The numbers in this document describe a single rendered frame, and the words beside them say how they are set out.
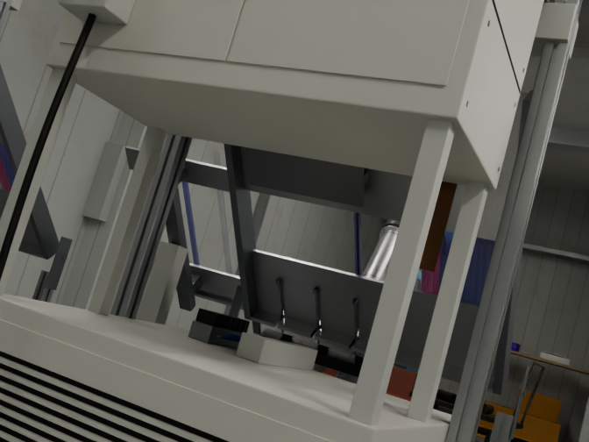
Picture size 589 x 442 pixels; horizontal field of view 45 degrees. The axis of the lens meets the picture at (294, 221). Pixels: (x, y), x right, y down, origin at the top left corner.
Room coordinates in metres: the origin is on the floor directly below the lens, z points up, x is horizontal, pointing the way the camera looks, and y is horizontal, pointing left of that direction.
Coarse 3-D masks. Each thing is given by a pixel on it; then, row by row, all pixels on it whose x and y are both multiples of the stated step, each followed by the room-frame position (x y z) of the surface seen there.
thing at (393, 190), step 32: (512, 128) 1.32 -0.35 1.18; (256, 160) 1.64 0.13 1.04; (288, 160) 1.59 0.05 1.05; (320, 160) 1.55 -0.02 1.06; (512, 160) 1.36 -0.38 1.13; (288, 192) 1.64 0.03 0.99; (320, 192) 1.60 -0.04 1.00; (352, 192) 1.55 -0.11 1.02; (384, 192) 1.55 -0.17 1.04; (448, 224) 1.51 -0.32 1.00; (480, 224) 1.47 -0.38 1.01
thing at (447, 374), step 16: (256, 320) 1.95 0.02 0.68; (272, 320) 1.93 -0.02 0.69; (288, 320) 1.93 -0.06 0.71; (304, 336) 1.89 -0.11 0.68; (320, 336) 1.86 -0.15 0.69; (336, 336) 1.86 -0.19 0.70; (352, 336) 1.85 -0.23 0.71; (400, 352) 1.79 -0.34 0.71; (416, 368) 1.75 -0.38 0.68; (448, 368) 1.73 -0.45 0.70
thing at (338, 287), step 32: (256, 256) 1.87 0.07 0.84; (256, 288) 1.94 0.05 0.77; (288, 288) 1.87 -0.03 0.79; (320, 288) 1.82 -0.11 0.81; (352, 288) 1.76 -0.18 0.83; (320, 320) 1.88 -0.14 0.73; (352, 320) 1.82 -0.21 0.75; (416, 320) 1.71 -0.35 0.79; (416, 352) 1.77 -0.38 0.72; (448, 352) 1.72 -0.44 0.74
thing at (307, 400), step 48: (48, 336) 1.06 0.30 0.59; (96, 336) 1.02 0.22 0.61; (144, 336) 1.17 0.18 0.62; (192, 384) 0.95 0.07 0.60; (240, 384) 0.92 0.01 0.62; (288, 384) 1.07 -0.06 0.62; (336, 384) 1.34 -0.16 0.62; (336, 432) 0.85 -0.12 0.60; (384, 432) 0.87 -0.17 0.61; (432, 432) 1.10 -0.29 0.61
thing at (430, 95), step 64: (64, 0) 1.07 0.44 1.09; (128, 0) 1.06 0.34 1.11; (192, 0) 1.03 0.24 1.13; (256, 0) 0.98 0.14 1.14; (320, 0) 0.93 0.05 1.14; (384, 0) 0.89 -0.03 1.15; (448, 0) 0.85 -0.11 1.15; (512, 0) 0.93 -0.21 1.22; (64, 64) 1.13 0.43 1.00; (128, 64) 1.07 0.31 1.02; (192, 64) 1.02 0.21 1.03; (256, 64) 0.97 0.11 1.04; (320, 64) 0.92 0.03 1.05; (384, 64) 0.88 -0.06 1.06; (448, 64) 0.84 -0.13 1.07; (512, 64) 1.02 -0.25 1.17; (192, 128) 1.30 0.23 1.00; (256, 128) 1.16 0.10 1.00; (320, 128) 1.05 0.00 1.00; (384, 128) 0.96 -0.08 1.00; (448, 128) 0.85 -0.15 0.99; (128, 192) 1.39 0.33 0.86; (0, 256) 1.05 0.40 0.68; (448, 256) 1.10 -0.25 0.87; (0, 320) 1.10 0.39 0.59; (384, 320) 0.85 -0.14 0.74; (448, 320) 1.09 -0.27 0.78; (0, 384) 1.08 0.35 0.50; (64, 384) 1.03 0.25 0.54; (128, 384) 0.99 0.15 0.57; (384, 384) 0.86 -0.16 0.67
